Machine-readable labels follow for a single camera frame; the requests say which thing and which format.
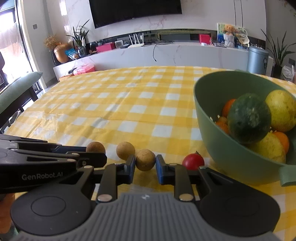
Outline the small orange tangerine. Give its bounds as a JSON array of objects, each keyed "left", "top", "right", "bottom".
[{"left": 215, "top": 116, "right": 230, "bottom": 135}]

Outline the dark green round melon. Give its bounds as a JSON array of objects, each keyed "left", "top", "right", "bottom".
[{"left": 227, "top": 93, "right": 271, "bottom": 145}]

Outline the orange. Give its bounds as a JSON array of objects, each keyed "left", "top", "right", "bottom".
[
  {"left": 222, "top": 99, "right": 236, "bottom": 118},
  {"left": 273, "top": 131, "right": 290, "bottom": 154}
]

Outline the large yellow-green pear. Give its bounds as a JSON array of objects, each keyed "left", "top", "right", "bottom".
[{"left": 265, "top": 90, "right": 295, "bottom": 132}]

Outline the red cherry tomato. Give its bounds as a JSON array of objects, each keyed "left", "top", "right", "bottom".
[{"left": 182, "top": 151, "right": 205, "bottom": 171}]

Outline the green cushioned chair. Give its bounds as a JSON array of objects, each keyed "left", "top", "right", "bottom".
[{"left": 0, "top": 72, "right": 43, "bottom": 134}]

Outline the yellow pear in bowl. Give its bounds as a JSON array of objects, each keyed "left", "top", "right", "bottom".
[{"left": 247, "top": 133, "right": 286, "bottom": 164}]

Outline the pink storage box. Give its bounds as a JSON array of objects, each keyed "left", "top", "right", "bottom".
[{"left": 73, "top": 64, "right": 95, "bottom": 75}]

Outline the yellow checkered tablecloth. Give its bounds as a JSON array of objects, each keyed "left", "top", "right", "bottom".
[{"left": 4, "top": 66, "right": 296, "bottom": 241}]

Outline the orange ceramic vase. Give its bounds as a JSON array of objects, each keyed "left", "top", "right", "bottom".
[{"left": 54, "top": 43, "right": 71, "bottom": 64}]

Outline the pink box on counter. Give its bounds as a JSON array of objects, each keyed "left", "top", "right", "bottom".
[{"left": 96, "top": 42, "right": 116, "bottom": 53}]

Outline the green plastic bowl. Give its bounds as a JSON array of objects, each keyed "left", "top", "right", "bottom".
[{"left": 193, "top": 71, "right": 295, "bottom": 187}]

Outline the white wifi router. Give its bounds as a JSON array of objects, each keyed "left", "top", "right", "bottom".
[{"left": 128, "top": 33, "right": 144, "bottom": 48}]

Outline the black television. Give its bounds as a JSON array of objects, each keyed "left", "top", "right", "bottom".
[{"left": 89, "top": 0, "right": 182, "bottom": 28}]

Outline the grey metal trash bin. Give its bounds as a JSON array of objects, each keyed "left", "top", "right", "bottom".
[{"left": 247, "top": 46, "right": 269, "bottom": 75}]

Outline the potted long-leaf plant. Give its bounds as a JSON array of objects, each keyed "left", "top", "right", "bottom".
[{"left": 261, "top": 30, "right": 295, "bottom": 79}]

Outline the red box on counter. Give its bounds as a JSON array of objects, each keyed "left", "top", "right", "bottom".
[{"left": 199, "top": 34, "right": 211, "bottom": 45}]

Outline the teddy bear toy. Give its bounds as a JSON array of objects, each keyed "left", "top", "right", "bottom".
[{"left": 223, "top": 24, "right": 236, "bottom": 35}]

